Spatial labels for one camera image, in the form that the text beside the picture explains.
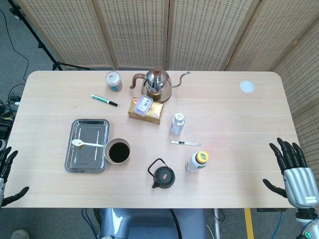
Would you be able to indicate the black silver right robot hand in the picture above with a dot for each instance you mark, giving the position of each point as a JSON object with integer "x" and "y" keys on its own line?
{"x": 299, "y": 184}

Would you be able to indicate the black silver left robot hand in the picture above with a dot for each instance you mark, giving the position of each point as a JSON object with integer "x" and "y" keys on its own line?
{"x": 9, "y": 156}

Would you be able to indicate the white plastic spoon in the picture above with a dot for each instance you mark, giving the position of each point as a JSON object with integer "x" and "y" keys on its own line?
{"x": 76, "y": 142}

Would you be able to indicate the stainless steel tray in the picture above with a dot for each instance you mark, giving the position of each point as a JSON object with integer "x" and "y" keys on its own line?
{"x": 86, "y": 159}

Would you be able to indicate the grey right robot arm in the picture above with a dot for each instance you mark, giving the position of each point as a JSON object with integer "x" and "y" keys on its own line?
{"x": 307, "y": 222}

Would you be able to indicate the beige cup of black coffee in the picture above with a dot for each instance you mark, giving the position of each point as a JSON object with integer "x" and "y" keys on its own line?
{"x": 119, "y": 152}

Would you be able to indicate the white table leg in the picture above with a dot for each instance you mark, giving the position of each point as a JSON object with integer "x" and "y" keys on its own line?
{"x": 217, "y": 222}

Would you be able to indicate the white tea bottle yellow cap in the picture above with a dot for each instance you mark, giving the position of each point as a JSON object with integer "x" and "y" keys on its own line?
{"x": 195, "y": 163}

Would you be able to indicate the green white marker pen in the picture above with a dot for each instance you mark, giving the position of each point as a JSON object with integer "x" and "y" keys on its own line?
{"x": 103, "y": 99}

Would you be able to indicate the white round table grommet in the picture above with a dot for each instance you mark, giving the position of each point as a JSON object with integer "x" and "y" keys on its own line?
{"x": 247, "y": 86}

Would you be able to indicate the black tripod stand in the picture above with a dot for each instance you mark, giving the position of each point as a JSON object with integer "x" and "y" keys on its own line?
{"x": 41, "y": 46}

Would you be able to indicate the silver utility knife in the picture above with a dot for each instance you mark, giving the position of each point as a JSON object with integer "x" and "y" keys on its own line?
{"x": 187, "y": 143}

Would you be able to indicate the jar with white lid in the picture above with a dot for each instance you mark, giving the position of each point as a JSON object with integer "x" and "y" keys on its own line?
{"x": 113, "y": 81}

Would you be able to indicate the black cast iron teapot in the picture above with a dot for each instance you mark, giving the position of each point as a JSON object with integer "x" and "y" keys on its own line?
{"x": 163, "y": 177}

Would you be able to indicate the clear plastic water bottle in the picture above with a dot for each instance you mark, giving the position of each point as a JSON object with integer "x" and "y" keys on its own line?
{"x": 177, "y": 123}

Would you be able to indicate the purple plastic box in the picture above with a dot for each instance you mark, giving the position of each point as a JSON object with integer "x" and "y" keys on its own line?
{"x": 143, "y": 104}

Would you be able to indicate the gold tissue pack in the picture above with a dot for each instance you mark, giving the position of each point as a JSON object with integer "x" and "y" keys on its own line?
{"x": 155, "y": 109}

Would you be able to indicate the grey robot torso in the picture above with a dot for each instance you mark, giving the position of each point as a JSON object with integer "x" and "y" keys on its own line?
{"x": 149, "y": 224}

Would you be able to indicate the stainless steel gooseneck kettle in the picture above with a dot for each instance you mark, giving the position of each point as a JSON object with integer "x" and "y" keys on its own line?
{"x": 157, "y": 82}

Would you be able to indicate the woven folding screen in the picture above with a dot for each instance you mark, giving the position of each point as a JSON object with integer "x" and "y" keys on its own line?
{"x": 139, "y": 32}

